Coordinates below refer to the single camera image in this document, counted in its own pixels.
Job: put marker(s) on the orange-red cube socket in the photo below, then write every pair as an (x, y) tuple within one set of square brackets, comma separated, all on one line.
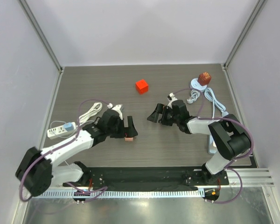
[(141, 86)]

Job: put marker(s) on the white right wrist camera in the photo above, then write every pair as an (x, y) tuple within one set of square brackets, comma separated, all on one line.
[(171, 98)]

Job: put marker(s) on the white power strip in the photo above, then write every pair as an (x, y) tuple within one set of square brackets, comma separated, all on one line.
[(59, 132)]

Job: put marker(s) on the light blue charger plug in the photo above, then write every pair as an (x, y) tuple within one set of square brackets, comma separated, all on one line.
[(71, 126)]

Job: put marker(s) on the pink plug adapter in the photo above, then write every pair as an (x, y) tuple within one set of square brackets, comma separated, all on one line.
[(130, 139)]

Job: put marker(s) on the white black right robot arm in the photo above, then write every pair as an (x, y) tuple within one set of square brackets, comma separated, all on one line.
[(230, 137)]

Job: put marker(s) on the aluminium rail front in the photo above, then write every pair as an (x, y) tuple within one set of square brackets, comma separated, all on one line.
[(247, 176)]

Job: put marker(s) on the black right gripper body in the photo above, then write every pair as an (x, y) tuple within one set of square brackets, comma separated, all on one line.
[(164, 115)]

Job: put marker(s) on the aluminium frame post left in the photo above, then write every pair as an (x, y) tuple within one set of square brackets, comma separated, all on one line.
[(37, 28)]

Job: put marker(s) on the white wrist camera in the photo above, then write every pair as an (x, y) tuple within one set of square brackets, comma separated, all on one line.
[(171, 98), (117, 108)]

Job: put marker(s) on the aluminium frame post right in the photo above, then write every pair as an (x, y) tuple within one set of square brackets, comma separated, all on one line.
[(245, 30)]

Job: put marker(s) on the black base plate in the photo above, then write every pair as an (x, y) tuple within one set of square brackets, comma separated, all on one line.
[(151, 178)]

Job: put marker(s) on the round light blue socket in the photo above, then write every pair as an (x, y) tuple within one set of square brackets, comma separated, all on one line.
[(194, 84)]

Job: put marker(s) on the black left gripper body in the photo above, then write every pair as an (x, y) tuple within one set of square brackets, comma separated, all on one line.
[(116, 131)]

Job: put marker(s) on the aluminium frame post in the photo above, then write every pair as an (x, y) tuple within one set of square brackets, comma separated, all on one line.
[(245, 30), (37, 28)]

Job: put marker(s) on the white slotted cable duct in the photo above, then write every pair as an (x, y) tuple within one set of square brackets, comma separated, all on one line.
[(71, 193)]

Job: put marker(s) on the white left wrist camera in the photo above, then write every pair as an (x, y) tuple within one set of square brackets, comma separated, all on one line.
[(117, 108)]

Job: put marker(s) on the light blue power strip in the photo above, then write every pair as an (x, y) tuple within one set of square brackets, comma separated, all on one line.
[(212, 146)]

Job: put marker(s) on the dark red cube adapter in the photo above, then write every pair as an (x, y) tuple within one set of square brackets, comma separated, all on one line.
[(204, 78)]

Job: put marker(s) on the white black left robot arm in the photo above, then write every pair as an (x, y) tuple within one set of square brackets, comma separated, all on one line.
[(41, 168)]

